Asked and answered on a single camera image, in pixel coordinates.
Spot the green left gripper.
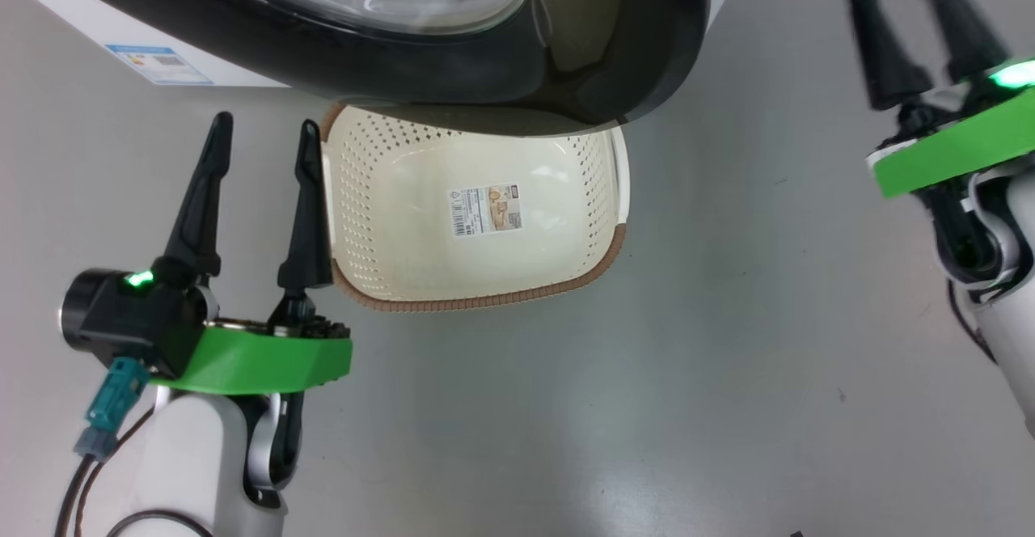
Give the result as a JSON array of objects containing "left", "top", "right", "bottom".
[{"left": 150, "top": 112, "right": 354, "bottom": 397}]

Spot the black glass washing machine door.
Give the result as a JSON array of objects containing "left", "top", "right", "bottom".
[{"left": 23, "top": 0, "right": 713, "bottom": 138}]

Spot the blue white energy label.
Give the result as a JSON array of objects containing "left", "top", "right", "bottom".
[{"left": 104, "top": 43, "right": 213, "bottom": 86}]

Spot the white front-load washing machine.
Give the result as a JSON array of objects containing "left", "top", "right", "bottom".
[{"left": 0, "top": 0, "right": 749, "bottom": 90}]

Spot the cream perforated laundry basket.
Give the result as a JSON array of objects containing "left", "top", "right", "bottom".
[{"left": 320, "top": 103, "right": 631, "bottom": 314}]

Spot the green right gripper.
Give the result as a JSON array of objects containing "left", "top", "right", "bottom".
[{"left": 837, "top": 0, "right": 1035, "bottom": 200}]

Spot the basket product label sticker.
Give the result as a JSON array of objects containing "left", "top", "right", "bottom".
[{"left": 449, "top": 183, "right": 525, "bottom": 239}]

